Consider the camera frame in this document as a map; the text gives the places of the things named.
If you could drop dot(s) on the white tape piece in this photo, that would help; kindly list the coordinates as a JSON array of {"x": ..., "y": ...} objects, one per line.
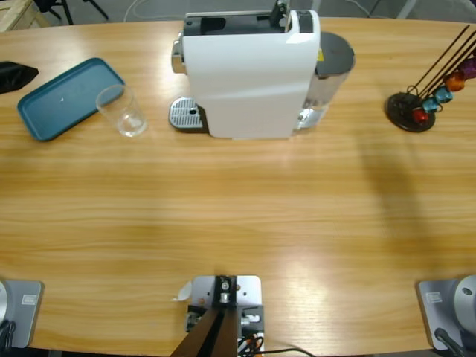
[{"x": 184, "y": 292}]

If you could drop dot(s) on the white capsule coffee machine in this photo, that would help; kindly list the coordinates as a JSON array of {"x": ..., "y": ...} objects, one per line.
[{"x": 245, "y": 82}]

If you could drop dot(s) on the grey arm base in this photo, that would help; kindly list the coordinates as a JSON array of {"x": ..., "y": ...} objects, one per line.
[
  {"x": 26, "y": 316},
  {"x": 439, "y": 312}
]

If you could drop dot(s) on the clear water tank dark lid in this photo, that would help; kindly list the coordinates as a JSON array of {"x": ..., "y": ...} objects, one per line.
[{"x": 334, "y": 52}]

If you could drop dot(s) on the light wooden crate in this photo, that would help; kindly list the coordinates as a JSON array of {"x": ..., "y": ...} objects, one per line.
[{"x": 15, "y": 15}]

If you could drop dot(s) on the clear drinking glass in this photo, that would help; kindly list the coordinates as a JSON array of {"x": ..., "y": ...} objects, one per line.
[{"x": 128, "y": 122}]

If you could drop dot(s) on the blue coffee capsule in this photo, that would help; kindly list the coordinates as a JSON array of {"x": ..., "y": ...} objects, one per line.
[
  {"x": 430, "y": 105},
  {"x": 443, "y": 94}
]

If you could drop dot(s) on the dark camera post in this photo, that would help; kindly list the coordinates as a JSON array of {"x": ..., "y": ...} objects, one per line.
[{"x": 212, "y": 334}]

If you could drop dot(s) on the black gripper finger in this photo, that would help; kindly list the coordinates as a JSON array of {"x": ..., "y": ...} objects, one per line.
[{"x": 16, "y": 76}]

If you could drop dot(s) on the black chair legs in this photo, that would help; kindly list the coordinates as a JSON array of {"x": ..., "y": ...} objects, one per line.
[{"x": 66, "y": 9}]

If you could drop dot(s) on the white mount block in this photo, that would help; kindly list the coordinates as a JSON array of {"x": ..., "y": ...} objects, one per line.
[{"x": 249, "y": 290}]

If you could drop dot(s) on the orange coffee capsule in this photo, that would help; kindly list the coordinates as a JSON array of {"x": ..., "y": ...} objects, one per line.
[{"x": 455, "y": 80}]

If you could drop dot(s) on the purple coffee capsule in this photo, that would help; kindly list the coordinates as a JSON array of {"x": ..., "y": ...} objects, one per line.
[{"x": 469, "y": 67}]

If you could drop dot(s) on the grey metal frame leg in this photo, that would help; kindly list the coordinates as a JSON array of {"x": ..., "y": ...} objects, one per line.
[{"x": 407, "y": 7}]

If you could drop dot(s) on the black capsule holder with rods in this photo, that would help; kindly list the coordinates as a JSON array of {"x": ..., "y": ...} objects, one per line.
[{"x": 399, "y": 108}]

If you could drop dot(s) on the red coffee capsule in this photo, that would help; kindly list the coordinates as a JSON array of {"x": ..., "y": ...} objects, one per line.
[{"x": 420, "y": 116}]

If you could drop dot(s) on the teal rectangular serving tray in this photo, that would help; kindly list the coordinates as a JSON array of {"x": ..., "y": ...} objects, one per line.
[{"x": 70, "y": 89}]

